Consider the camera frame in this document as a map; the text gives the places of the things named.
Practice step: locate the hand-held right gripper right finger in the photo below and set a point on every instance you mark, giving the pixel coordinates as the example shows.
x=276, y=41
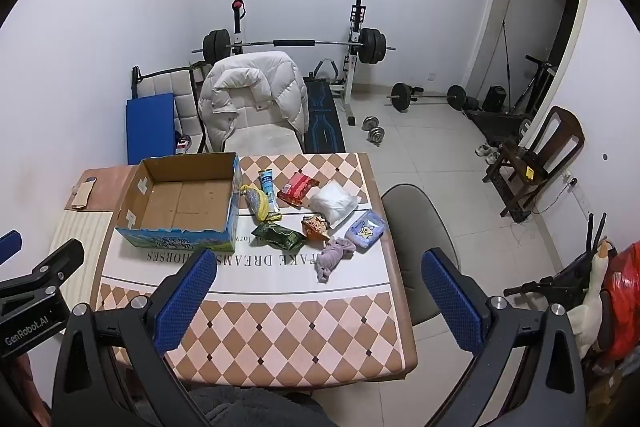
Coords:
x=452, y=307

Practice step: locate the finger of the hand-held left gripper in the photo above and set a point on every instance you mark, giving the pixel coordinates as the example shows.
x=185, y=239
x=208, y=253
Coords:
x=60, y=259
x=9, y=247

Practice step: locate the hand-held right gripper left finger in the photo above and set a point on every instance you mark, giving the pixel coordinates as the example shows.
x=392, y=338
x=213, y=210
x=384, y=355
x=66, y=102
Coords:
x=185, y=302

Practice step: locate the cardboard box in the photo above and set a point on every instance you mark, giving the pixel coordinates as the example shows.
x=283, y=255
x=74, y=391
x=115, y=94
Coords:
x=175, y=202

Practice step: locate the green snack packet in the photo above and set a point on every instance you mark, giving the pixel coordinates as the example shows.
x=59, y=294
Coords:
x=277, y=236

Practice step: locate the blue star tissue pack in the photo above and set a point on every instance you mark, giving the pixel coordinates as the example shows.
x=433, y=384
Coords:
x=365, y=231

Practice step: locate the yellow snack packet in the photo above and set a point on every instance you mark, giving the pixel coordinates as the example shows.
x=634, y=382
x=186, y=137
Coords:
x=260, y=205

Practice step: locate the purple grey cloth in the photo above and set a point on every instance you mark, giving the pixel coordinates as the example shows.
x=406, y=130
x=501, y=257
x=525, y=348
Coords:
x=332, y=257

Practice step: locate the blue white tube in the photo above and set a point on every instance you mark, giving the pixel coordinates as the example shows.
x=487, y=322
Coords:
x=267, y=187

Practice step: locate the orange snack packet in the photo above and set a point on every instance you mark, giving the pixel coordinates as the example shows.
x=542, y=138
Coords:
x=315, y=227

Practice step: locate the white plastic bag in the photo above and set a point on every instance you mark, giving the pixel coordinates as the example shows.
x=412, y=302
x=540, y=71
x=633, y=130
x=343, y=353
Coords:
x=332, y=203

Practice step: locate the red snack packet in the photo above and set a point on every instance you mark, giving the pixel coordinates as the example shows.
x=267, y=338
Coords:
x=297, y=188

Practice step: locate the brown cardboard piece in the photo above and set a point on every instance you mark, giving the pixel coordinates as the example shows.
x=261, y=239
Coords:
x=82, y=196

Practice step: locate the grey round chair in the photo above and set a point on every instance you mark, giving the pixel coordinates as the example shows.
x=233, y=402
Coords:
x=415, y=232

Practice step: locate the diamond pattern tablecloth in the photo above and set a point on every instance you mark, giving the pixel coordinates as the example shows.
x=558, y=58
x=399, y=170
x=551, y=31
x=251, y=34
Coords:
x=280, y=322

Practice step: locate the dark grey fleece garment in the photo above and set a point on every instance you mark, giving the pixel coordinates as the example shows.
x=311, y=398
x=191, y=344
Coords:
x=255, y=407

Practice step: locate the white goose plush toy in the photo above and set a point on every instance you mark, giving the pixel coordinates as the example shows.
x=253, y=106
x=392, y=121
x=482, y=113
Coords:
x=592, y=297

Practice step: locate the white shoe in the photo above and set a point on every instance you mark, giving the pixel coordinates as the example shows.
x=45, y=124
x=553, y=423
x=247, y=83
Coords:
x=492, y=157
x=481, y=149

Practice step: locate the small red white box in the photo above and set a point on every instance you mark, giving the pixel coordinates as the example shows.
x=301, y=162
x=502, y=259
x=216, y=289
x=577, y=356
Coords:
x=183, y=146

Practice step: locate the blue folded mat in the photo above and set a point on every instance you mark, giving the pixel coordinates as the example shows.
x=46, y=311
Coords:
x=150, y=129

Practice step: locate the red plastic bag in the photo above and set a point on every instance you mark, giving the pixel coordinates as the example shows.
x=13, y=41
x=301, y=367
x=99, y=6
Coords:
x=625, y=287

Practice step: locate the beige upholstered chair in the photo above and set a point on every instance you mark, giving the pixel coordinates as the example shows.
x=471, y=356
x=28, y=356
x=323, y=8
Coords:
x=265, y=137

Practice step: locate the metal dumbbell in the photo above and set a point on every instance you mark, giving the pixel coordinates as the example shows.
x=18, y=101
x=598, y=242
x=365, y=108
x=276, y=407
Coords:
x=375, y=136
x=370, y=122

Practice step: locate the black exercise platform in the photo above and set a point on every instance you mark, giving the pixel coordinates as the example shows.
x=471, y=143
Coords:
x=497, y=122

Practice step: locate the beige padded folding chair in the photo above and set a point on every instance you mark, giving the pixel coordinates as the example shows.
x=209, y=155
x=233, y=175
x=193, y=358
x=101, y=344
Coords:
x=175, y=87

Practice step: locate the dark wooden chair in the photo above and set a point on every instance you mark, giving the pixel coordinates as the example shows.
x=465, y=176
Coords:
x=565, y=132

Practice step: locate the black speaker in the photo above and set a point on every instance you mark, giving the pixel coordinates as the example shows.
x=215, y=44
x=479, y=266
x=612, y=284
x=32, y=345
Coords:
x=494, y=99

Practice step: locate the short barbell with black plates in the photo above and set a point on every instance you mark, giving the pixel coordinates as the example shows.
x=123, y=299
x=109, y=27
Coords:
x=402, y=96

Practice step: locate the white down jacket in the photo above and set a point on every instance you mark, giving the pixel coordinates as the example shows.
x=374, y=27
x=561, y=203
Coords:
x=250, y=92

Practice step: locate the black weight bench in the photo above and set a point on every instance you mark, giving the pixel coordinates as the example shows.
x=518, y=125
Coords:
x=322, y=122

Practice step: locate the black kick scooter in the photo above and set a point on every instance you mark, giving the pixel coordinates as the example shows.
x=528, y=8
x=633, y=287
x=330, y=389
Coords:
x=537, y=79

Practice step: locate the black pole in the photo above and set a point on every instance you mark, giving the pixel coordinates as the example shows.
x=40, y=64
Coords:
x=506, y=62

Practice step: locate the white bench press rack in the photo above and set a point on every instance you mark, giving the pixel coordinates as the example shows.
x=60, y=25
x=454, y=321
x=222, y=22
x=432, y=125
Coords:
x=356, y=57

